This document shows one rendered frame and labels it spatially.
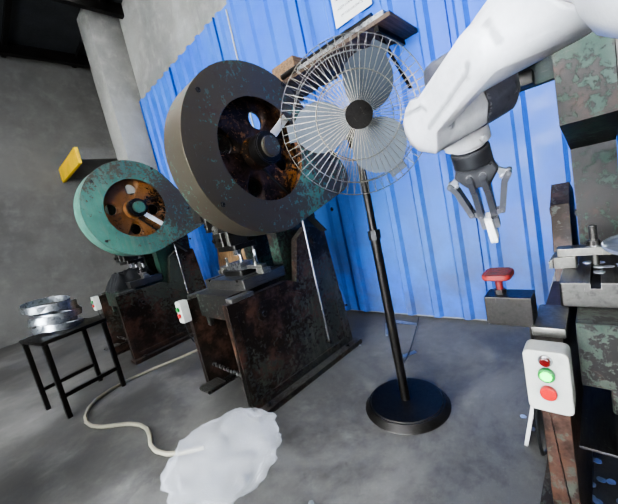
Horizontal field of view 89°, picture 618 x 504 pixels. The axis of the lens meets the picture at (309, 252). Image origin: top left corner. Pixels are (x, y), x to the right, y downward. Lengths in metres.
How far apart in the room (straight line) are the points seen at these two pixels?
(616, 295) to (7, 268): 6.51
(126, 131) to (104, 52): 1.07
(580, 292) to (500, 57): 0.64
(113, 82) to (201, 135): 4.25
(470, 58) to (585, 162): 0.81
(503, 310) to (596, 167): 0.54
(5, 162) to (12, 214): 0.79
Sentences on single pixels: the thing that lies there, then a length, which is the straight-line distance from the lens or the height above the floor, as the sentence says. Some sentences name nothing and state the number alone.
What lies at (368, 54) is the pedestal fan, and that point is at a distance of 1.36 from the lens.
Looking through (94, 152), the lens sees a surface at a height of 2.44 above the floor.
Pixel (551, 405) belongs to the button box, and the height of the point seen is 0.51.
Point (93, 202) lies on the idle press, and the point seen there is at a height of 1.42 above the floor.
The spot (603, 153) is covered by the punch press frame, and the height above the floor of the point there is 0.98.
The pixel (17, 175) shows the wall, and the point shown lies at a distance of 6.67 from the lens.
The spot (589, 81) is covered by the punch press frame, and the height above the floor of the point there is 1.13.
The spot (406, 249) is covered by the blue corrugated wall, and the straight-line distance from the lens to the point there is 2.47.
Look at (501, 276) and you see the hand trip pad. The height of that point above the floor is 0.76.
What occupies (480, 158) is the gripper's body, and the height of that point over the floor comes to 1.03.
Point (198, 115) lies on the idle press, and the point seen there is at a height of 1.47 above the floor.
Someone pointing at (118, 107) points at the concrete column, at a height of 2.95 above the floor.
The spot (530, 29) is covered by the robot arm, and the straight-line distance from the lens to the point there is 0.43.
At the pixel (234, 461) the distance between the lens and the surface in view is 1.42.
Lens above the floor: 1.00
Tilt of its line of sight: 8 degrees down
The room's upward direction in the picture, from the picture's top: 13 degrees counter-clockwise
